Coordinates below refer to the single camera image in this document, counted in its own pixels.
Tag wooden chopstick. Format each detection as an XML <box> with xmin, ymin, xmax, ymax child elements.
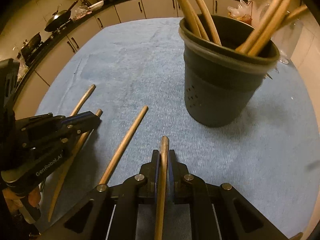
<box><xmin>248</xmin><ymin>0</ymin><xmax>291</xmax><ymax>56</ymax></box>
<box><xmin>99</xmin><ymin>106</ymin><xmax>149</xmax><ymax>185</ymax></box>
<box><xmin>71</xmin><ymin>84</ymin><xmax>96</xmax><ymax>116</ymax></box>
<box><xmin>154</xmin><ymin>136</ymin><xmax>169</xmax><ymax>240</ymax></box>
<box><xmin>195</xmin><ymin>0</ymin><xmax>221</xmax><ymax>45</ymax></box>
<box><xmin>191</xmin><ymin>7</ymin><xmax>209</xmax><ymax>41</ymax></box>
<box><xmin>278</xmin><ymin>4</ymin><xmax>309</xmax><ymax>29</ymax></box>
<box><xmin>47</xmin><ymin>108</ymin><xmax>104</xmax><ymax>223</ymax></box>
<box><xmin>177</xmin><ymin>0</ymin><xmax>201</xmax><ymax>37</ymax></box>
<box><xmin>236</xmin><ymin>0</ymin><xmax>283</xmax><ymax>54</ymax></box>

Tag person's left hand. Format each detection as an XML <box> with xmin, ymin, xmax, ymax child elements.
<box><xmin>2</xmin><ymin>186</ymin><xmax>41</xmax><ymax>212</ymax></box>

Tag lower white cabinets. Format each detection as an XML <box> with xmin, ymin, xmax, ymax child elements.
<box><xmin>12</xmin><ymin>0</ymin><xmax>249</xmax><ymax>120</ymax></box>

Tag blue table cloth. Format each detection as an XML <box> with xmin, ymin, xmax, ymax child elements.
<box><xmin>36</xmin><ymin>18</ymin><xmax>319</xmax><ymax>237</ymax></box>

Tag small steel pot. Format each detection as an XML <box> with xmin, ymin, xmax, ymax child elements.
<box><xmin>21</xmin><ymin>33</ymin><xmax>42</xmax><ymax>59</ymax></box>

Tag black wok with lid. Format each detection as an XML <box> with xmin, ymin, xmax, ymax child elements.
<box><xmin>44</xmin><ymin>0</ymin><xmax>79</xmax><ymax>33</ymax></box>

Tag white bowl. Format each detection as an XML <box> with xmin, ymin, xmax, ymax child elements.
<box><xmin>88</xmin><ymin>0</ymin><xmax>104</xmax><ymax>11</ymax></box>

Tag black perforated utensil cup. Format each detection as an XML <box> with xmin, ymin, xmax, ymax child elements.
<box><xmin>179</xmin><ymin>15</ymin><xmax>280</xmax><ymax>127</ymax></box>

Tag clear glass pitcher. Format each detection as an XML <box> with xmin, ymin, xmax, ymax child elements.
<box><xmin>271</xmin><ymin>9</ymin><xmax>303</xmax><ymax>64</ymax></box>

